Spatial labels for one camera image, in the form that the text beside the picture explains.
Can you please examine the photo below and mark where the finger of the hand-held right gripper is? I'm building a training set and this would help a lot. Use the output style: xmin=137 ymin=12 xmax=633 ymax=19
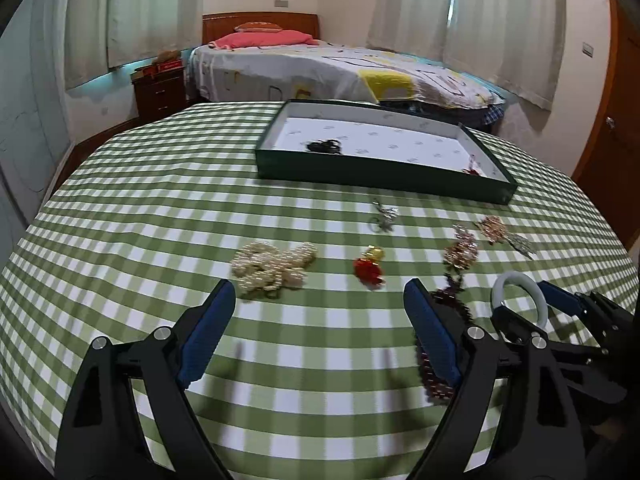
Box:
xmin=537 ymin=281 xmax=640 ymax=401
xmin=489 ymin=305 xmax=551 ymax=348

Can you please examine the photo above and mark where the white bangle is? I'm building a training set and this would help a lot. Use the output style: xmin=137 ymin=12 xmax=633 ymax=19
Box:
xmin=490 ymin=270 xmax=550 ymax=333

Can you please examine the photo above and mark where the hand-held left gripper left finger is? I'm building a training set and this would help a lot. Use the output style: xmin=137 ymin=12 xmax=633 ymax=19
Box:
xmin=55 ymin=279 xmax=237 ymax=480

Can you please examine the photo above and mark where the patterned orange pillow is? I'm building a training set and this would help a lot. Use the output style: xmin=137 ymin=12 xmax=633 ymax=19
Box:
xmin=234 ymin=21 xmax=283 ymax=34

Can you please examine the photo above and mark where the small silver ring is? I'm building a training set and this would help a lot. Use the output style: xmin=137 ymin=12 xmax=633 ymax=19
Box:
xmin=502 ymin=232 xmax=537 ymax=260

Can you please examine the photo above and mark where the wooden door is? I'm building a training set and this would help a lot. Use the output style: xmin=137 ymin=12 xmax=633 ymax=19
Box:
xmin=570 ymin=0 xmax=640 ymax=251

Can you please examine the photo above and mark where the green checked tablecloth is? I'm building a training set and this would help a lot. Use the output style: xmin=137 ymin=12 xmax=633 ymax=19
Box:
xmin=0 ymin=101 xmax=640 ymax=480

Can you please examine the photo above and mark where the pearl necklace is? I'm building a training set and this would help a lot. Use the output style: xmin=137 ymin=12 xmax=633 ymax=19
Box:
xmin=230 ymin=241 xmax=320 ymax=300

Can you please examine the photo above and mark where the bed with patterned quilt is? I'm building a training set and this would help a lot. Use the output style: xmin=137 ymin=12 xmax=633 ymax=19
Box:
xmin=187 ymin=40 xmax=506 ymax=136

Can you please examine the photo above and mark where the pink pillow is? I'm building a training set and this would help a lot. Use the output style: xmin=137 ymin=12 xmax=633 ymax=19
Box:
xmin=207 ymin=30 xmax=321 ymax=52

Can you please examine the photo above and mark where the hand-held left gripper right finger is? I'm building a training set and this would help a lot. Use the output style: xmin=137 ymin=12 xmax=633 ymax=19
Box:
xmin=403 ymin=278 xmax=587 ymax=480

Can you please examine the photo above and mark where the gold pink bead bracelet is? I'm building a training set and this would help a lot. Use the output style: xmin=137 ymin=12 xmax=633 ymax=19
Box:
xmin=474 ymin=215 xmax=511 ymax=246
xmin=442 ymin=224 xmax=481 ymax=273

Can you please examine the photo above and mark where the silver keychain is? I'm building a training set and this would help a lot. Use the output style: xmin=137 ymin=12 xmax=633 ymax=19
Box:
xmin=369 ymin=200 xmax=401 ymax=233

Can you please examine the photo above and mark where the dark wooden nightstand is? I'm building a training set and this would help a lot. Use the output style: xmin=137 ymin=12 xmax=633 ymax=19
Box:
xmin=131 ymin=67 xmax=188 ymax=123

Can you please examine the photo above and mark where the red and gold ornament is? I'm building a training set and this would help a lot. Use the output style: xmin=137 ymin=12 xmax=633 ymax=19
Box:
xmin=352 ymin=244 xmax=387 ymax=288

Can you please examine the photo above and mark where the white curtain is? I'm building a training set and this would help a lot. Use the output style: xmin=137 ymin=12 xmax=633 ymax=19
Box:
xmin=107 ymin=0 xmax=206 ymax=70
xmin=365 ymin=0 xmax=456 ymax=61
xmin=62 ymin=0 xmax=112 ymax=91
xmin=445 ymin=0 xmax=568 ymax=112

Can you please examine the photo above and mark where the wooden headboard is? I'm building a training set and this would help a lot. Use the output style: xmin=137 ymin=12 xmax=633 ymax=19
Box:
xmin=202 ymin=12 xmax=321 ymax=46

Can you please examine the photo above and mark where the dark red bead bracelet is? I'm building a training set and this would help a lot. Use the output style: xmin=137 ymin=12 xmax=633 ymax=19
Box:
xmin=414 ymin=272 xmax=475 ymax=405

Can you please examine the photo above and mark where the black hair clip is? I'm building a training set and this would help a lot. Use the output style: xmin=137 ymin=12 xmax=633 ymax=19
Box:
xmin=306 ymin=137 xmax=343 ymax=156

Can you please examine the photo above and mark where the green cardboard tray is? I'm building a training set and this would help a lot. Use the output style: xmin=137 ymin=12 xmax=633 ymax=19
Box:
xmin=255 ymin=99 xmax=519 ymax=206

